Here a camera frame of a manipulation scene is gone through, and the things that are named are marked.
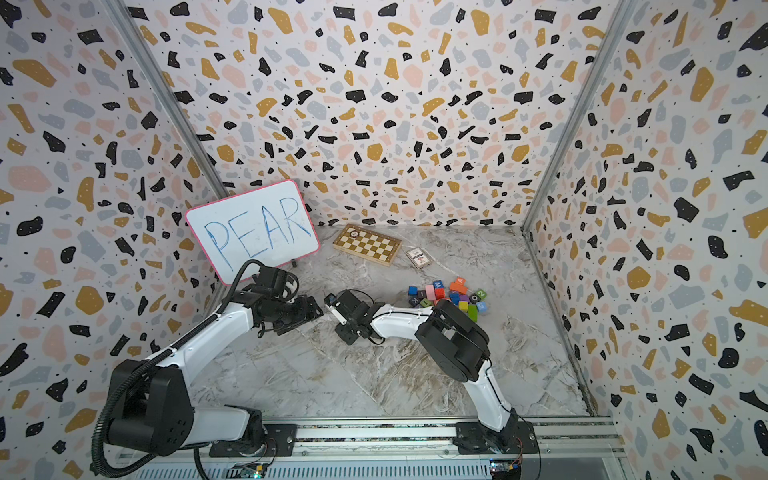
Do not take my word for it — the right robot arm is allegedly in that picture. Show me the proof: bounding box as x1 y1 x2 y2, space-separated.
325 290 538 455

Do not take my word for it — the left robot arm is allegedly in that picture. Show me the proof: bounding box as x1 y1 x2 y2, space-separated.
91 260 323 478

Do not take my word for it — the wooden chess board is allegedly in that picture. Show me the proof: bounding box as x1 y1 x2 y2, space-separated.
332 224 402 266

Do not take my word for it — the playing card box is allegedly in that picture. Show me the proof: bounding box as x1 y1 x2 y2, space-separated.
406 248 432 269

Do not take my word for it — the orange A block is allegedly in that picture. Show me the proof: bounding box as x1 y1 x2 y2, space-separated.
449 277 468 295

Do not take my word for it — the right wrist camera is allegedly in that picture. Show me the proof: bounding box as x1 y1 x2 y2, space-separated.
324 293 347 325

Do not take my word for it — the white board pink frame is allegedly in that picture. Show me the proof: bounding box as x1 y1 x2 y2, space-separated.
185 180 320 286

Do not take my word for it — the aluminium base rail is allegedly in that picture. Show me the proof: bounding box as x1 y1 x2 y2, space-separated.
132 417 634 479

